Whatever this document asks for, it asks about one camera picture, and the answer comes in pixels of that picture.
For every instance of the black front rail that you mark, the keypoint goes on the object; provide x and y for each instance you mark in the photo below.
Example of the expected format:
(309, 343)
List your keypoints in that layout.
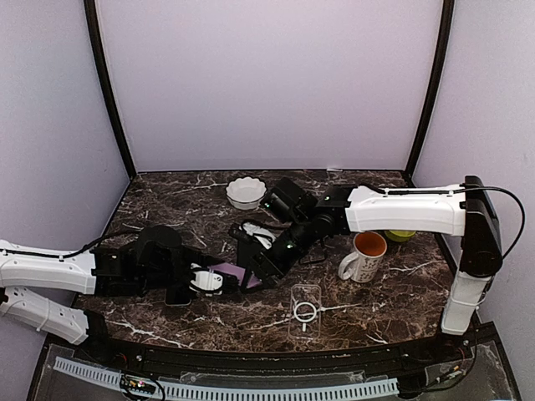
(254, 338)

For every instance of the black frame post left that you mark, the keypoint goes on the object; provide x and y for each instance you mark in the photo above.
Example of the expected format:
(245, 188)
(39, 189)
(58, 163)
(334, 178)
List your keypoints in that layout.
(106, 88)

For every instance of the black frame post right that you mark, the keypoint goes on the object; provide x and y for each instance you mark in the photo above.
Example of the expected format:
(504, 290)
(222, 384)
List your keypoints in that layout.
(442, 41)

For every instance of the white scalloped ceramic bowl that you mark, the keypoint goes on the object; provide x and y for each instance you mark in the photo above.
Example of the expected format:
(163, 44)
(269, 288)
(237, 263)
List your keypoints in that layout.
(246, 193)

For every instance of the clear phone case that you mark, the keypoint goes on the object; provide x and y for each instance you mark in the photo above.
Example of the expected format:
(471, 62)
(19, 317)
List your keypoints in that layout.
(305, 312)

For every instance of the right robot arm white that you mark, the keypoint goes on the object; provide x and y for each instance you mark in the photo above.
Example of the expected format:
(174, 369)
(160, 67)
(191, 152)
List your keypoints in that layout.
(463, 210)

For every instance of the green bowl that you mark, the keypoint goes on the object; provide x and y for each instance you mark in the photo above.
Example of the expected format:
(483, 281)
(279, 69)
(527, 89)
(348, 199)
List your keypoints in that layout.
(399, 236)

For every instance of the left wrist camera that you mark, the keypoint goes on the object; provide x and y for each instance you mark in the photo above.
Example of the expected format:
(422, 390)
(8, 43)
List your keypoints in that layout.
(206, 281)

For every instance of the green circuit board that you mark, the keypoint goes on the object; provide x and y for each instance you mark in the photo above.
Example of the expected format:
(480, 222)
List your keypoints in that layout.
(137, 386)

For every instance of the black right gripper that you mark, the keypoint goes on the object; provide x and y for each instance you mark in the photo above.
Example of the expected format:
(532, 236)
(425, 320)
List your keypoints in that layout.
(256, 262)

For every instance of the white patterned mug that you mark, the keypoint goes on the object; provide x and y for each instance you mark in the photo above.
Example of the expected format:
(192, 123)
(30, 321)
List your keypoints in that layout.
(362, 263)

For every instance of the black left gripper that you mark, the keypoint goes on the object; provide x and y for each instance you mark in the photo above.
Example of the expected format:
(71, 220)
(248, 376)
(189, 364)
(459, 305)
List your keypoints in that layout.
(203, 261)

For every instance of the silver smartphone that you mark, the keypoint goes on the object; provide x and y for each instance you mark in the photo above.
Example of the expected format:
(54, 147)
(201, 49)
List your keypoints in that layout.
(178, 296)

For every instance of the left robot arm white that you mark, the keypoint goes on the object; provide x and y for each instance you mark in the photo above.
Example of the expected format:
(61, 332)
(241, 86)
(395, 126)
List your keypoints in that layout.
(155, 259)

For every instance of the white slotted cable duct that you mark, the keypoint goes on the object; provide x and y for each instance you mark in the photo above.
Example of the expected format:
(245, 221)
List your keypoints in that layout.
(204, 386)

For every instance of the black frame post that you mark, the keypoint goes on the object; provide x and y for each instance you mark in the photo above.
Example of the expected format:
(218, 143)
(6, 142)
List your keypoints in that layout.
(106, 88)
(442, 41)

